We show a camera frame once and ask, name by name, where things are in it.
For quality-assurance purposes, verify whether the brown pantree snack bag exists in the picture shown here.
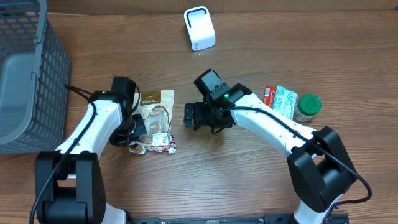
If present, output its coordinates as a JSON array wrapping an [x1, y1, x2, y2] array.
[[129, 90, 177, 154]]

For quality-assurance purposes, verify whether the red snack stick packet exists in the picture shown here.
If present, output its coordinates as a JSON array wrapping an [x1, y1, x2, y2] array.
[[263, 86, 276, 108]]

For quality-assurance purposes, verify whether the teal snack packet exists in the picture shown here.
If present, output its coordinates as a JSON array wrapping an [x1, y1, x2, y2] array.
[[272, 85, 298, 120]]

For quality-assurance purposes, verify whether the green lid jar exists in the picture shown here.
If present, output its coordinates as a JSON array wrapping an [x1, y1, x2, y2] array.
[[294, 94, 322, 122]]

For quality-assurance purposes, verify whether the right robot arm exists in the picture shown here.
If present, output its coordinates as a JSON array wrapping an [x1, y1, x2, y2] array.
[[184, 69, 357, 223]]

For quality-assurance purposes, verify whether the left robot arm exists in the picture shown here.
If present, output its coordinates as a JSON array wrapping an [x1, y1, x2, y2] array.
[[29, 76, 139, 223]]

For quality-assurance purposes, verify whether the white barcode scanner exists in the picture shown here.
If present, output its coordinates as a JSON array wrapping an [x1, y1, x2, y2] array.
[[183, 6, 216, 52]]

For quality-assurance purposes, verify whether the grey plastic mesh basket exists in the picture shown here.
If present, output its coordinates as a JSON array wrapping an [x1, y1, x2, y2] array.
[[1, 0, 71, 154]]

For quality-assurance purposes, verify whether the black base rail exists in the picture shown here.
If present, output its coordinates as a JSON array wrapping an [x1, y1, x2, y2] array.
[[130, 213, 351, 224]]

